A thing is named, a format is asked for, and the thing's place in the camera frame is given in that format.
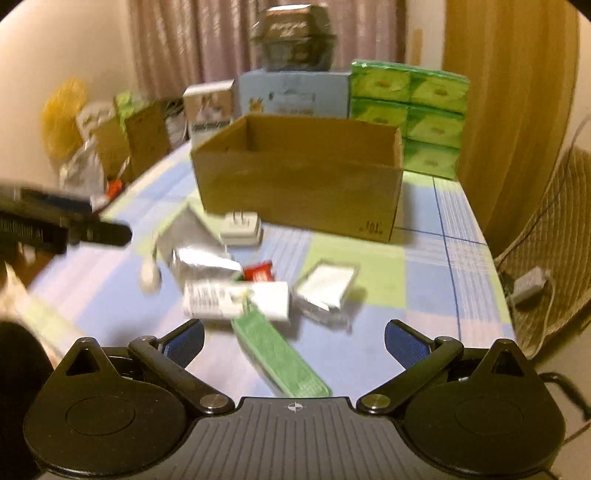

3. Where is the yellow plastic bag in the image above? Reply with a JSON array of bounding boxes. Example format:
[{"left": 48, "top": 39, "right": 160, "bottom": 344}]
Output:
[{"left": 41, "top": 76, "right": 89, "bottom": 158}]

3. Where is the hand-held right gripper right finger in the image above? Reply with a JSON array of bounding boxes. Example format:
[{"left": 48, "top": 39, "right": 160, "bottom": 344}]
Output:
[{"left": 358, "top": 318, "right": 536, "bottom": 416}]

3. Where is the small brown cardboard box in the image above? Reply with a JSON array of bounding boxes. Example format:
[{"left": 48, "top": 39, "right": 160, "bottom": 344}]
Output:
[{"left": 124, "top": 99, "right": 171, "bottom": 178}]

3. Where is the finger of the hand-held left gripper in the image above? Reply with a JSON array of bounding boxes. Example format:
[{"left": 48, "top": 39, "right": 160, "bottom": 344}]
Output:
[{"left": 65, "top": 215, "right": 134, "bottom": 248}]

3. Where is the red candy packet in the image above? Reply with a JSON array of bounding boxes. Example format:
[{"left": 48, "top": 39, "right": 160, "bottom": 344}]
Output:
[{"left": 242, "top": 261, "right": 276, "bottom": 283}]

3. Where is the black curved tube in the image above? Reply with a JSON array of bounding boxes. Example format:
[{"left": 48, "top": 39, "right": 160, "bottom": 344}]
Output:
[{"left": 538, "top": 371, "right": 591, "bottom": 422}]

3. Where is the white power adapter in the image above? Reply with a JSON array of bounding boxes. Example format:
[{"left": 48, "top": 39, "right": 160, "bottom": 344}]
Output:
[{"left": 219, "top": 210, "right": 264, "bottom": 247}]

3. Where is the long green box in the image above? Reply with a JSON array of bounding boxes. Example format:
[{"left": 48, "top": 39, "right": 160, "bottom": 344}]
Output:
[{"left": 231, "top": 300, "right": 332, "bottom": 398}]

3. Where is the bundle of green tissue packs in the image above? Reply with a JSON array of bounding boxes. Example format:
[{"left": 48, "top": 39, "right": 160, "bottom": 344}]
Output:
[{"left": 348, "top": 60, "right": 471, "bottom": 181}]

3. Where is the small white corded device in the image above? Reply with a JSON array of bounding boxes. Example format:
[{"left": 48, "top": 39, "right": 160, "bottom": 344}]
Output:
[{"left": 140, "top": 231, "right": 164, "bottom": 294}]

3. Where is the silver foil pouch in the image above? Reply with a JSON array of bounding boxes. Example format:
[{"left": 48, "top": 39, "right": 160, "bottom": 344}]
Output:
[{"left": 156, "top": 203, "right": 244, "bottom": 283}]

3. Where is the chair with quilted cover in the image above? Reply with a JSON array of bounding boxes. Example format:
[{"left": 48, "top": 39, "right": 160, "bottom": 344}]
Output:
[{"left": 493, "top": 148, "right": 591, "bottom": 358}]

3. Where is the beige curtain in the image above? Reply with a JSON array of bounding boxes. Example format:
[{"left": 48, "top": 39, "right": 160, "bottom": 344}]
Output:
[{"left": 127, "top": 0, "right": 407, "bottom": 100}]

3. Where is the light blue box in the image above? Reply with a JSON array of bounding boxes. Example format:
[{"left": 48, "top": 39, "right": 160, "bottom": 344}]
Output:
[{"left": 238, "top": 70, "right": 352, "bottom": 121}]

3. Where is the grey adapter with cord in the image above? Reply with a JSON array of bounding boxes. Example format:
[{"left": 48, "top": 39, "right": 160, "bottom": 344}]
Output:
[{"left": 510, "top": 271, "right": 555, "bottom": 306}]

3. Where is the checkered cloth covered desktop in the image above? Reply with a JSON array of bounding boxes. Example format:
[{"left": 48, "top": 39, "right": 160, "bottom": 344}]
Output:
[{"left": 18, "top": 134, "right": 515, "bottom": 402}]

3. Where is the wooden door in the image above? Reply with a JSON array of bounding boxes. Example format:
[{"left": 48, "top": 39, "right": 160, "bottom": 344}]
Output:
[{"left": 443, "top": 0, "right": 580, "bottom": 254}]

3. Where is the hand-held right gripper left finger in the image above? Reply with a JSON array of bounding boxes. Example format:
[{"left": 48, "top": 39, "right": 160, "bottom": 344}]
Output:
[{"left": 55, "top": 318, "right": 235, "bottom": 416}]

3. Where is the clear wrapped white block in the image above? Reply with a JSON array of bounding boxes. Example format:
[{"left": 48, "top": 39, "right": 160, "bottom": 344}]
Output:
[{"left": 293, "top": 260, "right": 361, "bottom": 315}]

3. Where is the white printed carton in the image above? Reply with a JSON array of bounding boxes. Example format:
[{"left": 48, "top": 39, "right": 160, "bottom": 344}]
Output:
[{"left": 182, "top": 281, "right": 291, "bottom": 321}]

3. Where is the white picture box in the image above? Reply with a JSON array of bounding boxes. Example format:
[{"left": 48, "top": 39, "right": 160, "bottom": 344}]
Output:
[{"left": 182, "top": 79, "right": 236, "bottom": 141}]

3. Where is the silver plastic bag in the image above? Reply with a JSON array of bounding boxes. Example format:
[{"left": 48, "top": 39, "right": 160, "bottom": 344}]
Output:
[{"left": 60, "top": 138, "right": 107, "bottom": 195}]

